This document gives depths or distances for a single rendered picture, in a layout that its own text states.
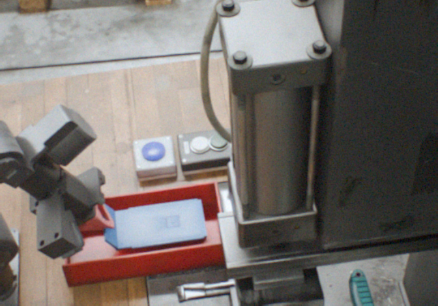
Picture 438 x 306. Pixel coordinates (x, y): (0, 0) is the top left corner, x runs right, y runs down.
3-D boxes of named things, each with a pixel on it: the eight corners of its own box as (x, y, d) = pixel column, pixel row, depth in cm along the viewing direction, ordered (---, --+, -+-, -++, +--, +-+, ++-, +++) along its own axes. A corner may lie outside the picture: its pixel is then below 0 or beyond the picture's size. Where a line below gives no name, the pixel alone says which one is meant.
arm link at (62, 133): (81, 110, 122) (29, 73, 113) (106, 149, 117) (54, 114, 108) (22, 163, 123) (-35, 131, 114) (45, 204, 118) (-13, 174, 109)
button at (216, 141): (209, 142, 146) (208, 134, 145) (226, 140, 146) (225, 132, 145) (212, 155, 144) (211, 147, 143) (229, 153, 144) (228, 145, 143)
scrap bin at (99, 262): (66, 224, 139) (59, 202, 134) (218, 202, 140) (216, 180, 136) (68, 288, 131) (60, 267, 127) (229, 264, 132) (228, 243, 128)
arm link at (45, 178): (64, 153, 123) (32, 128, 118) (76, 176, 118) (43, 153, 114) (29, 184, 123) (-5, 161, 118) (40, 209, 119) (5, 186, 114)
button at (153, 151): (141, 149, 146) (140, 141, 144) (165, 146, 146) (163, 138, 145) (143, 167, 143) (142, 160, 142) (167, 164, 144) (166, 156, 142)
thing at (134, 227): (103, 214, 134) (101, 203, 132) (201, 200, 135) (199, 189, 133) (106, 251, 129) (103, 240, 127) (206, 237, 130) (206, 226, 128)
